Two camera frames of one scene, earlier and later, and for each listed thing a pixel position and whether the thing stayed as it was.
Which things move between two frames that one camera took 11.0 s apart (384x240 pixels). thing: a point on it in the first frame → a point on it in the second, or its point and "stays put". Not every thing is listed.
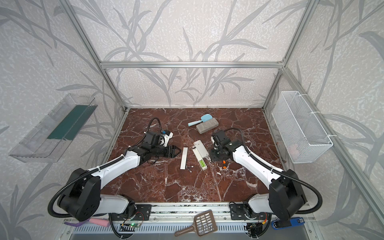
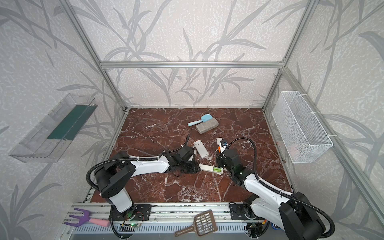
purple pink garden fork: [93, 221] stays put
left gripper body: [167, 151] → [188, 163]
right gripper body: [217, 156] → [223, 157]
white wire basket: [300, 137] stays put
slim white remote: [200, 160] → [210, 168]
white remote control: [199, 144] stays put
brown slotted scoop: [205, 224] stays put
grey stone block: [207, 126] stays put
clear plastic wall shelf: [46, 143] stays put
